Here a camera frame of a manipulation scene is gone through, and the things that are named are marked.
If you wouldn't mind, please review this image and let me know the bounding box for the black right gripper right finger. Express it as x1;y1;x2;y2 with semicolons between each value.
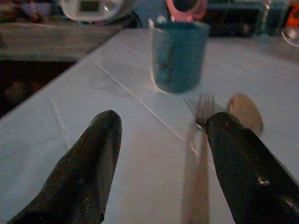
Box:
205;112;299;224

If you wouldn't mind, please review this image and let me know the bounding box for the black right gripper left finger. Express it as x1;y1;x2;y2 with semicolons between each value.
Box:
8;110;123;224

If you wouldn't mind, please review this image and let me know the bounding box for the silver metal fork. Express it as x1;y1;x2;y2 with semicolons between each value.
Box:
195;93;215;224

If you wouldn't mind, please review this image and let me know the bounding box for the silver metal spoon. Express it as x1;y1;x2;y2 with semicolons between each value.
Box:
227;92;264;137

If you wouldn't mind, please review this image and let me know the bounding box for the blue plastic cup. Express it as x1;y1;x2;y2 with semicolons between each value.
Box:
149;19;210;94

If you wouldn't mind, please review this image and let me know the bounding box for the teal box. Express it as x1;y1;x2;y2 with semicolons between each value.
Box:
265;0;285;37

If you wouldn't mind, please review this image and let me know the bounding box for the clear glass bowl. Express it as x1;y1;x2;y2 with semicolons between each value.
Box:
59;0;126;23

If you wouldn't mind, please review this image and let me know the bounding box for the pink ring-shaped object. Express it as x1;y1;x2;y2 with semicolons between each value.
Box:
165;0;208;21

